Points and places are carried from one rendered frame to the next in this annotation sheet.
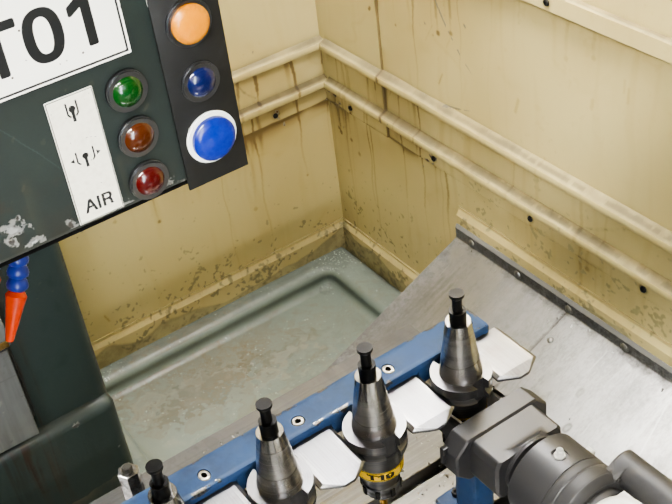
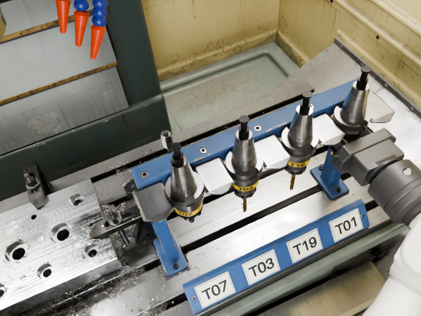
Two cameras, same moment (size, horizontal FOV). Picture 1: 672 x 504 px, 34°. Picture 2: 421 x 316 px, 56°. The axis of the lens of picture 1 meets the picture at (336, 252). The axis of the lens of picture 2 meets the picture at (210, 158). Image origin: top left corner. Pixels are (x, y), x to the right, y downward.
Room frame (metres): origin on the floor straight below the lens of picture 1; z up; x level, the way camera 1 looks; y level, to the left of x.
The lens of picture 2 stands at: (0.30, 0.06, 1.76)
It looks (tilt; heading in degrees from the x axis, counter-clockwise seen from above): 52 degrees down; 10
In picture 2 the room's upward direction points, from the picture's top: 6 degrees counter-clockwise
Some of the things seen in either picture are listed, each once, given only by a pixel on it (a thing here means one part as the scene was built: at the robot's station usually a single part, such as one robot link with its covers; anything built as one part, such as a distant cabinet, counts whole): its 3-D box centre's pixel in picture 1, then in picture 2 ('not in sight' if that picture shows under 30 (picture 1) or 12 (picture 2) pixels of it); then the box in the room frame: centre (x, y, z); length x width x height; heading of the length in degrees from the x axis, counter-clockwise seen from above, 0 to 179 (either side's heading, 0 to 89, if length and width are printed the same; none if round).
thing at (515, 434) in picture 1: (528, 458); (382, 168); (0.73, -0.16, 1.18); 0.13 x 0.12 x 0.10; 120
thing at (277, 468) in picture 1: (274, 456); (244, 148); (0.70, 0.08, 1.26); 0.04 x 0.04 x 0.07
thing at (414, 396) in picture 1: (419, 407); (325, 130); (0.78, -0.06, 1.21); 0.07 x 0.05 x 0.01; 30
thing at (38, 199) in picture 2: not in sight; (38, 190); (0.78, 0.59, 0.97); 0.13 x 0.03 x 0.15; 30
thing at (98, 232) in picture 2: not in sight; (122, 226); (0.69, 0.35, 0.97); 0.13 x 0.03 x 0.15; 120
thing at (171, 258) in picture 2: not in sight; (159, 224); (0.67, 0.25, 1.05); 0.10 x 0.05 x 0.30; 30
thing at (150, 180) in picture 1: (149, 180); not in sight; (0.59, 0.11, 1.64); 0.02 x 0.01 x 0.02; 120
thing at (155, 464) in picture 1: (158, 479); (177, 153); (0.65, 0.18, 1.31); 0.02 x 0.02 x 0.03
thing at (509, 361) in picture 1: (501, 357); (374, 109); (0.84, -0.16, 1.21); 0.07 x 0.05 x 0.01; 30
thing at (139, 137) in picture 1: (138, 137); not in sight; (0.59, 0.11, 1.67); 0.02 x 0.01 x 0.02; 120
